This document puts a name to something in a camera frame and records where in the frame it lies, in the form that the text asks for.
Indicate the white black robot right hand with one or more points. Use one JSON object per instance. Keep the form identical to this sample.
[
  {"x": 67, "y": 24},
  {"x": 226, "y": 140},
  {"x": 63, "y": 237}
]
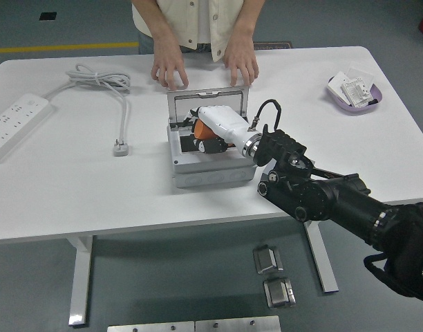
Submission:
[{"x": 225, "y": 121}]

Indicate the person's left hand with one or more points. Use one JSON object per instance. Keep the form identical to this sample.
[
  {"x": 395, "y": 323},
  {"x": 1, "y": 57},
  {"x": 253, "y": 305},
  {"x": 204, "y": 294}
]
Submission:
[{"x": 241, "y": 57}]

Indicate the person's right hand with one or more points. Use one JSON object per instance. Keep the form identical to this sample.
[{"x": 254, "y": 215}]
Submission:
[{"x": 168, "y": 62}]

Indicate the orange cylindrical battery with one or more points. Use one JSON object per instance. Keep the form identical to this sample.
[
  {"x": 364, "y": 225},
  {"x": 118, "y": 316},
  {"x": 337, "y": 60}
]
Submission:
[{"x": 202, "y": 130}]

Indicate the clear hinged box lid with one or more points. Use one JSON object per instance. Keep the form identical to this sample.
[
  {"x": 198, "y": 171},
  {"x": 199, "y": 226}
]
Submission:
[{"x": 171, "y": 103}]

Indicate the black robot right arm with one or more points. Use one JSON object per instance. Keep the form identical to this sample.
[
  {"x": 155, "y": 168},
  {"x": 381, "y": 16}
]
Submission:
[{"x": 336, "y": 200}]

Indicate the person's right forearm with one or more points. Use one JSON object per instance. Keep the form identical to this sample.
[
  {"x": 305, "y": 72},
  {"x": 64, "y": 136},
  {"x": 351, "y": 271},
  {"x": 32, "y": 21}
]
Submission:
[{"x": 152, "y": 20}]

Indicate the person's left forearm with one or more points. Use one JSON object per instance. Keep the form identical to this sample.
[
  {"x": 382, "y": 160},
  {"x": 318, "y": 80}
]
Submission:
[{"x": 249, "y": 17}]

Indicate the dark floor sign mat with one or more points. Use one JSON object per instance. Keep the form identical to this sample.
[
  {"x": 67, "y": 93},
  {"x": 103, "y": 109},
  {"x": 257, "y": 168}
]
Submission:
[{"x": 273, "y": 46}]

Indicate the person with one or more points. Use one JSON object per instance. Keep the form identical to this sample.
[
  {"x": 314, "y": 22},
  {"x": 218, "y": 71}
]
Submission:
[{"x": 197, "y": 20}]

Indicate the white square card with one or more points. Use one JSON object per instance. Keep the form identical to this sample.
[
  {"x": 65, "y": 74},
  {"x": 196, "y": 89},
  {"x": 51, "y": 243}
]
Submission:
[{"x": 337, "y": 84}]

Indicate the white socket module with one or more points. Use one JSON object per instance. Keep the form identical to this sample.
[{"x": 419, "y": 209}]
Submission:
[{"x": 356, "y": 91}]

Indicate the purple plastic tray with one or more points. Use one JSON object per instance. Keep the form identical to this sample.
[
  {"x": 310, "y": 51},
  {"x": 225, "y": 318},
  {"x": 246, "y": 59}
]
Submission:
[{"x": 349, "y": 110}]

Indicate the clear plastic plate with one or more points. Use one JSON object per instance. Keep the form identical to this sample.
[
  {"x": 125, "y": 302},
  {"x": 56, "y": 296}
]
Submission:
[{"x": 365, "y": 74}]

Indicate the black floor cover plate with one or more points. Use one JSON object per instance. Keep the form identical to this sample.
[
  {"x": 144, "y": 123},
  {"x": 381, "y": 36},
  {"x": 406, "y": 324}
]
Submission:
[{"x": 48, "y": 16}]

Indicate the small black piece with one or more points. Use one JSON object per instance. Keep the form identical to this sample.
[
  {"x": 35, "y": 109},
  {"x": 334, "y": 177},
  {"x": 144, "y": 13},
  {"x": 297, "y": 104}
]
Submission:
[{"x": 373, "y": 102}]

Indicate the white power strip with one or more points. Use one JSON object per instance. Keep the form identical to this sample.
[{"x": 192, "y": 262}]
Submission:
[{"x": 14, "y": 121}]

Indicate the white table leg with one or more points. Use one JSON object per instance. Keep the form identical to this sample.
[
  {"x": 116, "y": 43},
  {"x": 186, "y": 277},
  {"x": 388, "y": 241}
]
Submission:
[
  {"x": 325, "y": 269},
  {"x": 80, "y": 276}
]

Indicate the grey plastic enclosure box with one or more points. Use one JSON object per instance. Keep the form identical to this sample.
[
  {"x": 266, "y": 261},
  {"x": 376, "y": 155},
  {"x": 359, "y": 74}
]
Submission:
[{"x": 211, "y": 173}]

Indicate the metal foot bracket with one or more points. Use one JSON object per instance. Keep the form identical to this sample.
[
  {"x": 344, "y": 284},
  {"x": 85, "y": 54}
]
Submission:
[
  {"x": 267, "y": 259},
  {"x": 279, "y": 294}
]

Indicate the steel base plate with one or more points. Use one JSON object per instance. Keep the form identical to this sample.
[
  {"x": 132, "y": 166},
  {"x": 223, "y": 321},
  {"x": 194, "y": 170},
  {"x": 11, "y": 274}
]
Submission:
[
  {"x": 149, "y": 327},
  {"x": 237, "y": 325}
]

